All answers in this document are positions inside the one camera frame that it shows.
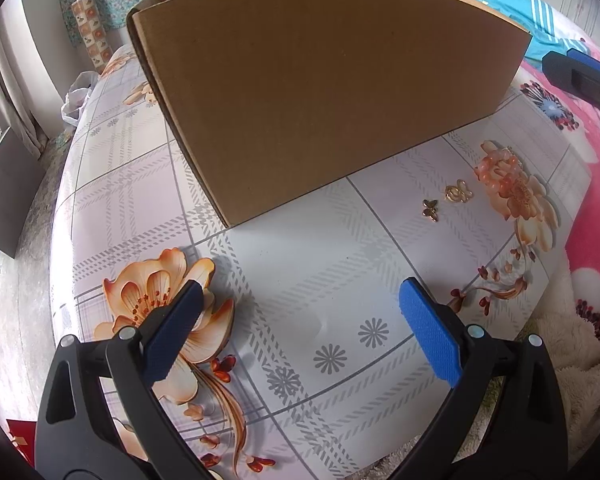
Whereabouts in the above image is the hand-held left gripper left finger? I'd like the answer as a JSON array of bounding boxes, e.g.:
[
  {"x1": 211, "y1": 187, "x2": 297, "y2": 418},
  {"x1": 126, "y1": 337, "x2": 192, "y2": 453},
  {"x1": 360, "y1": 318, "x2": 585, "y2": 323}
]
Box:
[{"x1": 36, "y1": 277, "x2": 203, "y2": 480}]

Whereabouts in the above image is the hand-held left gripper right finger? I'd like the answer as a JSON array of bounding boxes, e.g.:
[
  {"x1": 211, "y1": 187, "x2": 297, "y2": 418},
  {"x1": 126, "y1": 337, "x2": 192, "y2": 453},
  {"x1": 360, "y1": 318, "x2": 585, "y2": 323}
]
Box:
[{"x1": 395, "y1": 277, "x2": 568, "y2": 480}]

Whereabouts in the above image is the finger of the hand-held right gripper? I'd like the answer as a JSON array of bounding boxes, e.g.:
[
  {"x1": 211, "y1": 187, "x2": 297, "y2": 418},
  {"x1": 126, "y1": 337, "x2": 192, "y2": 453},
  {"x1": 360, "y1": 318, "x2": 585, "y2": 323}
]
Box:
[
  {"x1": 567, "y1": 48, "x2": 600, "y2": 85},
  {"x1": 541, "y1": 51, "x2": 600, "y2": 126}
]

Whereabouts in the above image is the orange bead bracelet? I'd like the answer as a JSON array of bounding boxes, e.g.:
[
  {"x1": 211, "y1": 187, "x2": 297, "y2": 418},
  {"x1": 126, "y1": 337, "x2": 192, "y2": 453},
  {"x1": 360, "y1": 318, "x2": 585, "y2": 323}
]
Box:
[{"x1": 476, "y1": 152, "x2": 523, "y2": 195}]

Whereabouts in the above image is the outline gold butterfly earring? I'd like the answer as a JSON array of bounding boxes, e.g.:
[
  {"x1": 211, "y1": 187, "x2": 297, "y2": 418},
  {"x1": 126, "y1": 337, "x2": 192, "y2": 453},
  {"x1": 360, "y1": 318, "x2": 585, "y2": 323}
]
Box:
[{"x1": 445, "y1": 180, "x2": 473, "y2": 203}]

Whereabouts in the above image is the brown cardboard box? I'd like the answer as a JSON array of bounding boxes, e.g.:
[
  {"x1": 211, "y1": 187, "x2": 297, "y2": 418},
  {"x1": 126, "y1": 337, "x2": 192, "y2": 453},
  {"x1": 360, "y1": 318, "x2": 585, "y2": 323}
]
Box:
[{"x1": 126, "y1": 0, "x2": 533, "y2": 226}]

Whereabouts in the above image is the blue garment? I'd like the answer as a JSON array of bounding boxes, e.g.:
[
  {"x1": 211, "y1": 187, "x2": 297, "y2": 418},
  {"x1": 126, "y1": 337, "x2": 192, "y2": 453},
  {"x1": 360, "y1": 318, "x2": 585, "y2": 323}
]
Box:
[{"x1": 425, "y1": 0, "x2": 600, "y2": 63}]

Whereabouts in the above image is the pink floral blanket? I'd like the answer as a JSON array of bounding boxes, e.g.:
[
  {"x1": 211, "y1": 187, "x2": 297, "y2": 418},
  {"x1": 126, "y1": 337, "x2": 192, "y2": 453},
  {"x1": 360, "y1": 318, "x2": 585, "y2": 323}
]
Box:
[{"x1": 517, "y1": 57, "x2": 600, "y2": 361}]

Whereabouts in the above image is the white fluffy blanket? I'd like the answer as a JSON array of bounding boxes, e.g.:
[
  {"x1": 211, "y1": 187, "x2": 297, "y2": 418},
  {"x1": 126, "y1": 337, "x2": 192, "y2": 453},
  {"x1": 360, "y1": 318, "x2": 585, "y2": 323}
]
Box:
[{"x1": 480, "y1": 255, "x2": 600, "y2": 480}]

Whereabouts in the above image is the red paper packet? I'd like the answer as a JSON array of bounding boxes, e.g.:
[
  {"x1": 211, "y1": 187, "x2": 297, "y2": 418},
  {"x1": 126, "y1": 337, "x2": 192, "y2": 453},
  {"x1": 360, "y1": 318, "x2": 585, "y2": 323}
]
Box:
[{"x1": 5, "y1": 420, "x2": 38, "y2": 476}]

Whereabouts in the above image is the dark grey board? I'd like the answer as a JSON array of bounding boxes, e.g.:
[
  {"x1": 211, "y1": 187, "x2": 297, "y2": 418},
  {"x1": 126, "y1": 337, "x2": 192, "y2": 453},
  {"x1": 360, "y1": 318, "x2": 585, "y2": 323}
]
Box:
[{"x1": 0, "y1": 127, "x2": 43, "y2": 259}]

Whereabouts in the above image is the white plastic bag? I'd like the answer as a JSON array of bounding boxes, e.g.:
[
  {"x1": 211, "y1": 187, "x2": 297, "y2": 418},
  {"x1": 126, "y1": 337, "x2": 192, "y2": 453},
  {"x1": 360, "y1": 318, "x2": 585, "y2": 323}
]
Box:
[{"x1": 62, "y1": 71, "x2": 101, "y2": 123}]

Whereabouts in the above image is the grey curtain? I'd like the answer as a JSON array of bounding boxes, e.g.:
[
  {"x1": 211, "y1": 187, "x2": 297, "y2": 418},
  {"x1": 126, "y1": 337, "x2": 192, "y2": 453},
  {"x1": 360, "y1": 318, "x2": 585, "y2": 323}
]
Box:
[{"x1": 0, "y1": 0, "x2": 46, "y2": 156}]

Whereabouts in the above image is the checkered heart print tube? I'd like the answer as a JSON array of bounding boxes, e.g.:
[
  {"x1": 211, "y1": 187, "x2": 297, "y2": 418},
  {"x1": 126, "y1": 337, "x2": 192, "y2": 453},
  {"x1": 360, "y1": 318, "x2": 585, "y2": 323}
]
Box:
[{"x1": 71, "y1": 0, "x2": 113, "y2": 75}]

